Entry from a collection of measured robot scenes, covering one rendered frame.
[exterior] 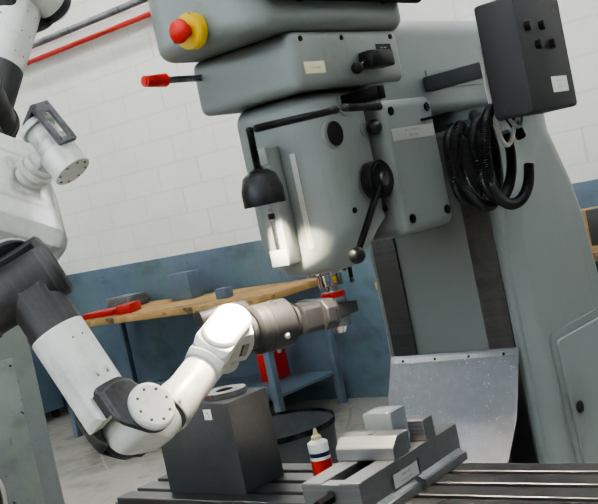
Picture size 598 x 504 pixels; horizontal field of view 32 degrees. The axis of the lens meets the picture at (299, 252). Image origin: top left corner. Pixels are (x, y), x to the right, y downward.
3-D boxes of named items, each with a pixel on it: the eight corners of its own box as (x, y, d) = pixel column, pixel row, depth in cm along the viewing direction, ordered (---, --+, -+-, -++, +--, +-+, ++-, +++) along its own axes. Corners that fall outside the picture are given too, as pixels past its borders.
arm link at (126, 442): (228, 375, 173) (169, 454, 158) (199, 401, 180) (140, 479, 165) (180, 332, 172) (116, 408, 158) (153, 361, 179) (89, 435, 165)
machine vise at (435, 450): (373, 525, 172) (359, 460, 172) (301, 523, 181) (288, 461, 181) (469, 457, 200) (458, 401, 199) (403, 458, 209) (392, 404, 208)
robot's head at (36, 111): (40, 174, 176) (53, 145, 171) (11, 136, 178) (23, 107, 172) (70, 163, 180) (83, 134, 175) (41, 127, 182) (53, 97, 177)
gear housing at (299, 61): (302, 88, 175) (290, 29, 175) (199, 118, 191) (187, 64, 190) (408, 79, 201) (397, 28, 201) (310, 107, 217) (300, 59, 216)
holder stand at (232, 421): (246, 495, 206) (225, 396, 205) (170, 493, 220) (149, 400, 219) (285, 474, 215) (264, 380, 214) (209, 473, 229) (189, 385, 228)
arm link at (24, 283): (13, 352, 159) (-35, 280, 161) (21, 363, 167) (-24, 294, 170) (79, 310, 162) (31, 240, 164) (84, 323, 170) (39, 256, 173)
